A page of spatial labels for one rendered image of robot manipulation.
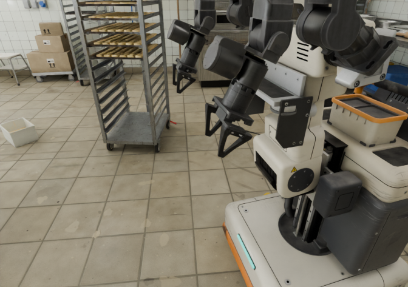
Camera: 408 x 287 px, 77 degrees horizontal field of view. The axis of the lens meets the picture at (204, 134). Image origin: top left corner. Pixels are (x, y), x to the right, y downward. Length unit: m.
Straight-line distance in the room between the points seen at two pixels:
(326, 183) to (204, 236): 0.94
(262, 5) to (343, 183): 0.65
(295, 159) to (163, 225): 1.09
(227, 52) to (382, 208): 0.77
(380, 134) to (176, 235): 1.20
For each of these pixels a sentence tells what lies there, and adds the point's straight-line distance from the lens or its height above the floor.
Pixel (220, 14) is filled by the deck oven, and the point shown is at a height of 1.04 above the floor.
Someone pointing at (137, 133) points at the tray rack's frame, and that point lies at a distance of 2.46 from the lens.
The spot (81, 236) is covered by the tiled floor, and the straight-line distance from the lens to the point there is 1.83.
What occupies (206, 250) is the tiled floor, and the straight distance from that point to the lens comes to 1.61.
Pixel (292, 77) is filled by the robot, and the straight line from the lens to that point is 0.80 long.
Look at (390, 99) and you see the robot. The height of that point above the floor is 0.91.
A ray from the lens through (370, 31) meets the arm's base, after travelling 0.67.
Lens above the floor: 1.30
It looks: 29 degrees down
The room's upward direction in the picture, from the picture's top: straight up
